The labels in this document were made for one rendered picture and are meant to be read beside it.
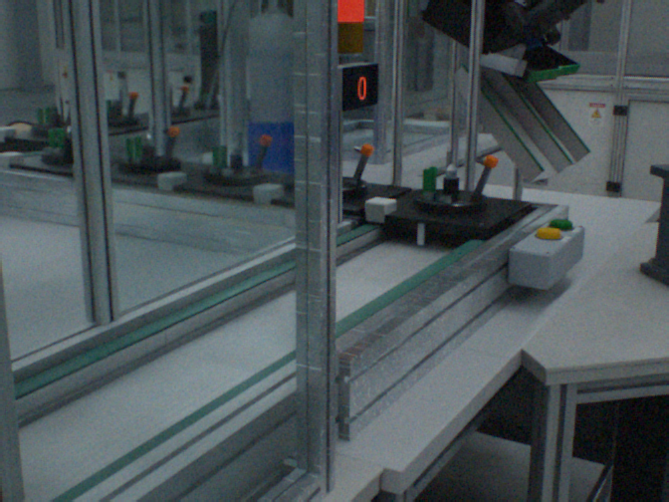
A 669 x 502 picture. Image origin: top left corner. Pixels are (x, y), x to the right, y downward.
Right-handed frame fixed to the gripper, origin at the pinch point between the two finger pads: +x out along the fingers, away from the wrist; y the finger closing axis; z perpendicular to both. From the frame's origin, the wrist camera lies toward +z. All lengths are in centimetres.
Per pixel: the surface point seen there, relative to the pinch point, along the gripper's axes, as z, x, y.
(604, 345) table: -57, 3, 31
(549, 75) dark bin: -5.3, 1.1, -16.2
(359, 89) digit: -1.7, 16.7, 32.5
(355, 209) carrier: -15.0, 34.7, 21.2
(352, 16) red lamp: 7.8, 10.1, 35.4
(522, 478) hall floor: -81, 84, -79
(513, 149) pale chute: -15.1, 13.7, -10.8
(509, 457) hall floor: -75, 90, -88
